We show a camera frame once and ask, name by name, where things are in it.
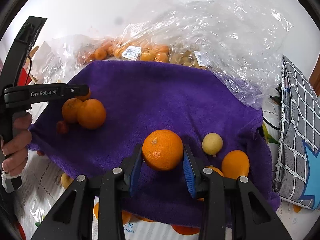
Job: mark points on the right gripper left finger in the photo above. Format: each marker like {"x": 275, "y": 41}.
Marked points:
{"x": 71, "y": 217}

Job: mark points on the orange mandarin four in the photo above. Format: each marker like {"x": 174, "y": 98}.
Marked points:
{"x": 162, "y": 150}

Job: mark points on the brown door frame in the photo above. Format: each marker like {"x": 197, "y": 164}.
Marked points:
{"x": 314, "y": 79}

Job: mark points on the grey checked star cushion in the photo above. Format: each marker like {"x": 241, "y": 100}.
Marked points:
{"x": 296, "y": 176}

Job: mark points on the orange mandarin two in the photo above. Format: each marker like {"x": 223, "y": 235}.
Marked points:
{"x": 91, "y": 114}

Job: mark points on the pale longan fruit two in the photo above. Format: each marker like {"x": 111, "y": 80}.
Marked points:
{"x": 66, "y": 180}

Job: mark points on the orange mandarin three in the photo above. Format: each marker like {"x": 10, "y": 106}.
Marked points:
{"x": 216, "y": 170}

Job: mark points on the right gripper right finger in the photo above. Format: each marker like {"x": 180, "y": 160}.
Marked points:
{"x": 251, "y": 215}

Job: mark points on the red paper gift bag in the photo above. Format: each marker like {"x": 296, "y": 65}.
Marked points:
{"x": 24, "y": 78}

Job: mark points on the person's left hand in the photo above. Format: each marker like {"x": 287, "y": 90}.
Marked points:
{"x": 16, "y": 150}

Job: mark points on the orange mandarin five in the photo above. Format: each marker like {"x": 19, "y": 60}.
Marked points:
{"x": 85, "y": 97}

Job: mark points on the oval orange kumquat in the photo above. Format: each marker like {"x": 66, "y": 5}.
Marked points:
{"x": 235, "y": 164}

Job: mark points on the orange mandarin one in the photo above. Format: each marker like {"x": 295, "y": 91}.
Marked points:
{"x": 70, "y": 110}

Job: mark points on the clear plastic fruit bag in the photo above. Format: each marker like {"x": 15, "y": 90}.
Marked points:
{"x": 239, "y": 41}

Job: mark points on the purple towel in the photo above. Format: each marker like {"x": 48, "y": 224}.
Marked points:
{"x": 141, "y": 97}

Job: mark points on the small clear plastic bag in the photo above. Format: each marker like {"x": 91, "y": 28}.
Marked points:
{"x": 58, "y": 61}

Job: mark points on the small pale longan fruit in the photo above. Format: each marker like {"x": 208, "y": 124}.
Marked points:
{"x": 212, "y": 143}

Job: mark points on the small red fruit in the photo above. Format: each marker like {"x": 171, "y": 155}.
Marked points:
{"x": 62, "y": 127}

